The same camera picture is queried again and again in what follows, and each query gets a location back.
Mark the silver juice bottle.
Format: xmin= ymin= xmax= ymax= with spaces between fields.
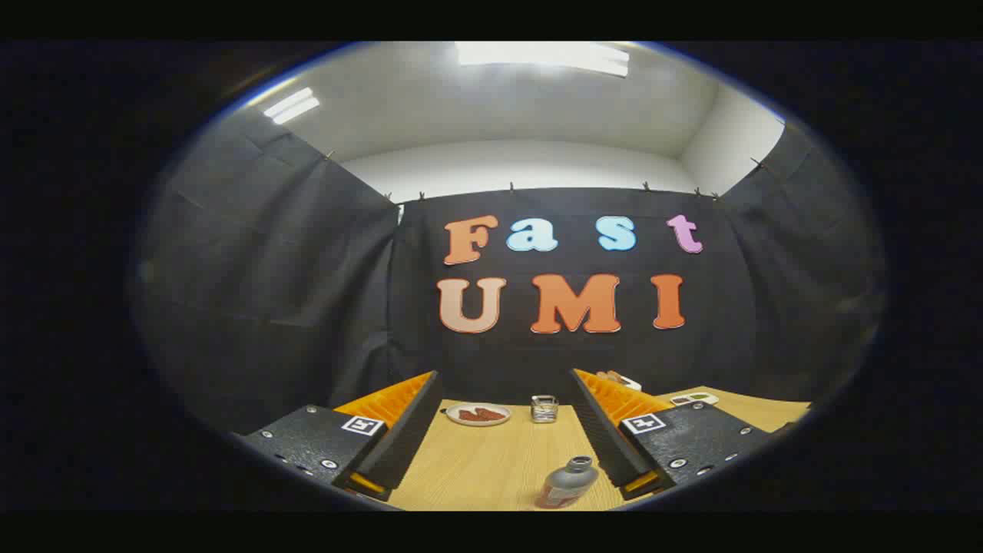
xmin=535 ymin=455 xmax=600 ymax=510

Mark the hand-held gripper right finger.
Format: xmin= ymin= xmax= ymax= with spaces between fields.
xmin=570 ymin=369 xmax=776 ymax=502

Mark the small ceiling light panel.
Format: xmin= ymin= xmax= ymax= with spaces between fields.
xmin=263 ymin=87 xmax=321 ymax=125

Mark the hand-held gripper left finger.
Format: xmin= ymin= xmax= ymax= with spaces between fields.
xmin=244 ymin=370 xmax=444 ymax=504

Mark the white round plate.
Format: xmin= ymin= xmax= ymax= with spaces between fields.
xmin=445 ymin=402 xmax=512 ymax=427

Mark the wooden table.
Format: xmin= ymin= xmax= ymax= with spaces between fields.
xmin=388 ymin=386 xmax=813 ymax=512

